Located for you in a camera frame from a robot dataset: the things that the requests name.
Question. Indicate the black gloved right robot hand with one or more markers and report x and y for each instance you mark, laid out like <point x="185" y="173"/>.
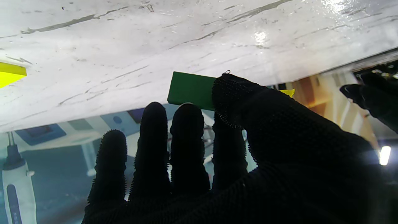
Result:
<point x="295" y="161"/>

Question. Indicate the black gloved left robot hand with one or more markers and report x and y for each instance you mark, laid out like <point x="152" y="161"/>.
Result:
<point x="382" y="99"/>

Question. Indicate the green domino block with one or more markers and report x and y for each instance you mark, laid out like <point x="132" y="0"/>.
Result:
<point x="189" y="90"/>

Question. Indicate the yellow glove tag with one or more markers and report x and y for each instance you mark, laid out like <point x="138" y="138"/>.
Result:
<point x="288" y="92"/>

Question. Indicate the printed laboratory backdrop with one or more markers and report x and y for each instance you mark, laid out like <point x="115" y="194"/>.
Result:
<point x="46" y="174"/>

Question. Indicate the yellow domino block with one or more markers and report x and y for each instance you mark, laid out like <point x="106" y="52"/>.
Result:
<point x="11" y="74"/>

